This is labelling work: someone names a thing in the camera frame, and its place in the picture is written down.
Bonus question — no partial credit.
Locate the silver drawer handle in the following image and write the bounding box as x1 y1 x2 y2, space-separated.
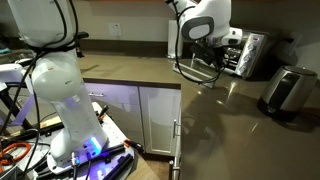
88 92 104 97

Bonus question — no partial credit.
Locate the silver cabinet door handle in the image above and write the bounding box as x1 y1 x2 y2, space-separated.
173 119 181 138

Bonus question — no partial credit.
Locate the silver toaster oven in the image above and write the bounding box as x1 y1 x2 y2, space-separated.
218 31 267 79

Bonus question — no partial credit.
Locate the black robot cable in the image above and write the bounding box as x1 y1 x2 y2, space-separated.
165 0 228 85

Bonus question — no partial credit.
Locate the white paper towel roll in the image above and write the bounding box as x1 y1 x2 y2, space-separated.
167 20 183 59

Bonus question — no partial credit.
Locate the white cabinet drawer front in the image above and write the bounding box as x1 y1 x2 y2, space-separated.
86 83 144 144

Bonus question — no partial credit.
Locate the white wall outlet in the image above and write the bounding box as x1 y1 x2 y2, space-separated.
108 23 122 36

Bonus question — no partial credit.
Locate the white cabinet door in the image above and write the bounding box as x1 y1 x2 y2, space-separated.
139 87 181 156

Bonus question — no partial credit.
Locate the stainless steel electric kettle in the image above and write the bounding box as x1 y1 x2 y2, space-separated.
257 65 317 121

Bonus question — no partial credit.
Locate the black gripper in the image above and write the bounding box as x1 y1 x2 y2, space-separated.
190 43 225 71

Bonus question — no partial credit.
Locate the white robot base cart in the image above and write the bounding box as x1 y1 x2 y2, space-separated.
0 63 136 180

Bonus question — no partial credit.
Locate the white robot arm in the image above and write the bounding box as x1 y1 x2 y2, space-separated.
7 0 243 167

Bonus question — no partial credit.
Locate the black orange handled clamp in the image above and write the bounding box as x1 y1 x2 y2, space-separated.
123 139 145 154

